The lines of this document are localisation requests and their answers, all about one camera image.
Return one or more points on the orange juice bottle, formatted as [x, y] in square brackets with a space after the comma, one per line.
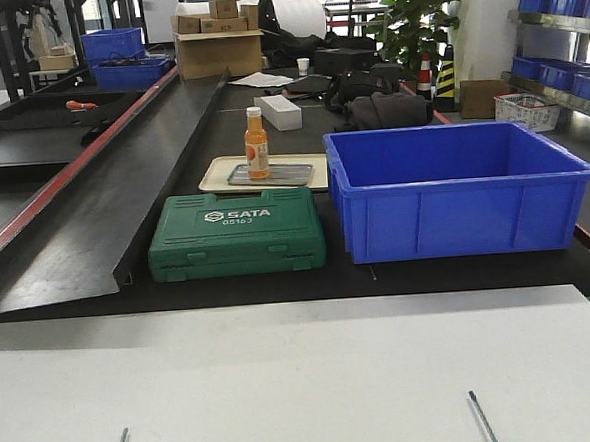
[256, 145]

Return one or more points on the large blue plastic bin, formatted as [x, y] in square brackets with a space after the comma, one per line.
[453, 190]

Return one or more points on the orange handled tool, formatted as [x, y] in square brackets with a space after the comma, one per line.
[74, 105]

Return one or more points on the white paper cup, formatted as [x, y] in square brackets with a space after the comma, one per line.
[303, 66]

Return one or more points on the green SATA tool case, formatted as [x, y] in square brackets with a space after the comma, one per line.
[203, 236]

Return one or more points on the cardboard box on floor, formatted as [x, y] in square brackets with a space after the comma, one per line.
[477, 98]

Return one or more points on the dark grey bag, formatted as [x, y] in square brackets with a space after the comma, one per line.
[386, 111]

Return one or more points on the black yellow traffic cone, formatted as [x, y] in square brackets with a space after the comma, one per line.
[444, 98]

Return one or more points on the small grey metal tray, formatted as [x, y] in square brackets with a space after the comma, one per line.
[279, 175]

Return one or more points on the blue bin far left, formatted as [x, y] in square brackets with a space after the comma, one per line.
[131, 75]

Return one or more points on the large cardboard box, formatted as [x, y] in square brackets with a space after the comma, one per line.
[210, 54]

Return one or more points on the white wire basket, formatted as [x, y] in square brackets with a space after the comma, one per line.
[529, 109]

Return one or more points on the white rectangular box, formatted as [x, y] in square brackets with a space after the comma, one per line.
[282, 113]

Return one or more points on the green potted plant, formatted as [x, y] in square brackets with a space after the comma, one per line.
[410, 28]

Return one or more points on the orange white traffic cone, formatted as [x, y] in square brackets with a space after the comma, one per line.
[424, 82]

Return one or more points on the beige plastic tray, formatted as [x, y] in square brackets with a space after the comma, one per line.
[215, 179]

